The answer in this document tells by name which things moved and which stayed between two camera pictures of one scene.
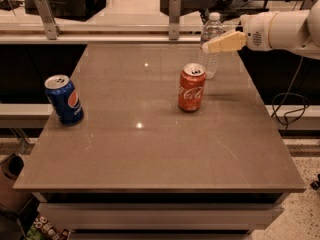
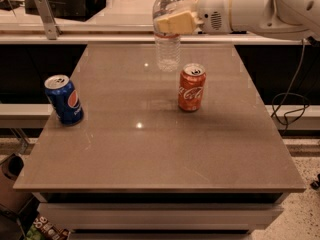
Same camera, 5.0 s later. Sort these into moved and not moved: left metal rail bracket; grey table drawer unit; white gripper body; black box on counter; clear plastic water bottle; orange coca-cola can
Moved: white gripper body; clear plastic water bottle
Not moved: grey table drawer unit; orange coca-cola can; black box on counter; left metal rail bracket
